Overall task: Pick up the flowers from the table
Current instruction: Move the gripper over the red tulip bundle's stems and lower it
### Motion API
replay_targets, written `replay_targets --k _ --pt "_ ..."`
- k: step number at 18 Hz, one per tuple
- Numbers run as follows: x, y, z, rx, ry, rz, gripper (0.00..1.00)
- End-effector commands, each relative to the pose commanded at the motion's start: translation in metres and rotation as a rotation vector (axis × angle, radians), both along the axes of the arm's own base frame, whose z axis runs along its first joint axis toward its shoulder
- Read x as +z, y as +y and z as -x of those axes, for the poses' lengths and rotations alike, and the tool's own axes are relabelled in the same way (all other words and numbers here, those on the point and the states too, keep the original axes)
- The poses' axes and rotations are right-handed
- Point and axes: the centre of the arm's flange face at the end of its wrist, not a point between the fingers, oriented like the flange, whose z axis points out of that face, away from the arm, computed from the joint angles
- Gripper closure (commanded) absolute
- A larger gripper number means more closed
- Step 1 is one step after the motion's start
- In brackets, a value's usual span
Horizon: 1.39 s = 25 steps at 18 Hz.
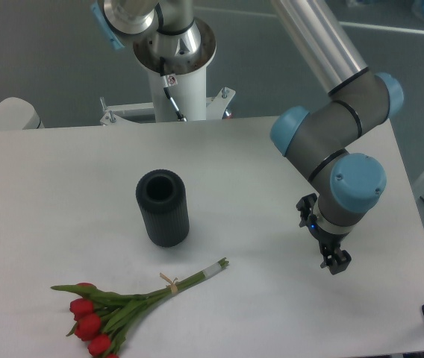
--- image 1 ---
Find black ribbed vase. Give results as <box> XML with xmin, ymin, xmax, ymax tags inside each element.
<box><xmin>135</xmin><ymin>169</ymin><xmax>190</xmax><ymax>248</ymax></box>

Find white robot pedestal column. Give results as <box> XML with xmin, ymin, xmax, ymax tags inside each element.
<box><xmin>132</xmin><ymin>18</ymin><xmax>217</xmax><ymax>122</ymax></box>

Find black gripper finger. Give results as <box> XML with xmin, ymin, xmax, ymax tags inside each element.
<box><xmin>296</xmin><ymin>193</ymin><xmax>317</xmax><ymax>227</ymax></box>
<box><xmin>320</xmin><ymin>243</ymin><xmax>352</xmax><ymax>275</ymax></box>

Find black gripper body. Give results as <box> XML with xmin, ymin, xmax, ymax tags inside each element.
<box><xmin>307</xmin><ymin>214</ymin><xmax>346</xmax><ymax>249</ymax></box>

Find white chair left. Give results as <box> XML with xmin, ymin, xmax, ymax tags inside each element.
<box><xmin>0</xmin><ymin>97</ymin><xmax>45</xmax><ymax>131</ymax></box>

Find black cable on pedestal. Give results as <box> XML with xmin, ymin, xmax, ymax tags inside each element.
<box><xmin>158</xmin><ymin>55</ymin><xmax>189</xmax><ymax>122</ymax></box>

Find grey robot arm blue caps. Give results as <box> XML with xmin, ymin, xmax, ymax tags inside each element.
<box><xmin>91</xmin><ymin>1</ymin><xmax>404</xmax><ymax>274</ymax></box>

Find white metal base frame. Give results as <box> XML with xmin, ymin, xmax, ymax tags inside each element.
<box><xmin>99</xmin><ymin>87</ymin><xmax>237</xmax><ymax>126</ymax></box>

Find red tulip bouquet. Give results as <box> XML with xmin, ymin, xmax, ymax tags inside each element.
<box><xmin>51</xmin><ymin>257</ymin><xmax>229</xmax><ymax>357</ymax></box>

